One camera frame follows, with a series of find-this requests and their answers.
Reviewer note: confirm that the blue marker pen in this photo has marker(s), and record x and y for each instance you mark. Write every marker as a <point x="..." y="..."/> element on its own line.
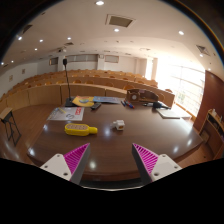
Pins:
<point x="123" y="103"/>

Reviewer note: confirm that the blue paper sheet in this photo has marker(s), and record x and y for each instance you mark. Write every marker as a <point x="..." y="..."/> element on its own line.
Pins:
<point x="107" y="99"/>

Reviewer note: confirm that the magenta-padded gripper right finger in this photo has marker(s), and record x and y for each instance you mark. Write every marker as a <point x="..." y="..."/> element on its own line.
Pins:
<point x="163" y="165"/>

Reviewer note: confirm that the rows of wooden hall seats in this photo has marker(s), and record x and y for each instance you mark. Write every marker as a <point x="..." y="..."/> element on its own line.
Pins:
<point x="43" y="95"/>

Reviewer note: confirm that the wooden shelf unit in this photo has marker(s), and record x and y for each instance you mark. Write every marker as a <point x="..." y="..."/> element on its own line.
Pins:
<point x="213" y="133"/>

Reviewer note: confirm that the large square ceiling vent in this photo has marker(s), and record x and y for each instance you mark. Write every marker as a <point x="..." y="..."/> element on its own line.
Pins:
<point x="120" y="21"/>

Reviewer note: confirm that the white notebook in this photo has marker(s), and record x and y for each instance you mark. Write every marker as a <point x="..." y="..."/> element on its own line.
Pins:
<point x="168" y="113"/>

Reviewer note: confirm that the white charger with red switch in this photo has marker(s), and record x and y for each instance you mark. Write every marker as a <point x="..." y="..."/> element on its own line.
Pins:
<point x="119" y="125"/>

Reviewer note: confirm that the red marker pen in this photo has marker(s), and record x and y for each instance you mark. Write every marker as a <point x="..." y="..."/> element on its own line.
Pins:
<point x="129" y="104"/>

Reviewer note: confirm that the small side desk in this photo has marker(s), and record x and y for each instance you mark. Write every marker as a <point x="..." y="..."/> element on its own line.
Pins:
<point x="9" y="125"/>

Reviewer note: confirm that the grey magazine with red label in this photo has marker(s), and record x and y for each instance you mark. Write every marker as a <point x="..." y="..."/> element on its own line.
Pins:
<point x="65" y="114"/>

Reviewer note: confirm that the round ceiling lights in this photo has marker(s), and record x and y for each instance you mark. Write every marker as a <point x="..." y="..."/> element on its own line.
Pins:
<point x="116" y="30"/>

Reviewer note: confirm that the black remote control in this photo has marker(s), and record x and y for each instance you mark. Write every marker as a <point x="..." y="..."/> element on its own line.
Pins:
<point x="96" y="106"/>

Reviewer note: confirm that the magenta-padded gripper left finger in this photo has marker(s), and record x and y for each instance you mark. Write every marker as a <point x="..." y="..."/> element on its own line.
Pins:
<point x="59" y="165"/>

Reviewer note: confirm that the black gooseneck table microphone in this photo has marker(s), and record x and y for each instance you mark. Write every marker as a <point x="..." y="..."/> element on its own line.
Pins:
<point x="69" y="102"/>

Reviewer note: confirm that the ceiling projector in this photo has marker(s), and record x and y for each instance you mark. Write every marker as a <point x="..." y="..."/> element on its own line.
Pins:
<point x="61" y="50"/>

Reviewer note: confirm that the small square ceiling vent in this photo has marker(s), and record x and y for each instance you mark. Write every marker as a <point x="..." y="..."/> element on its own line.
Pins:
<point x="203" y="50"/>

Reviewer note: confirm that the black desk device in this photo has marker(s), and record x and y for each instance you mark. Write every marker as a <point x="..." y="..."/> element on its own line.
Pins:
<point x="157" y="104"/>

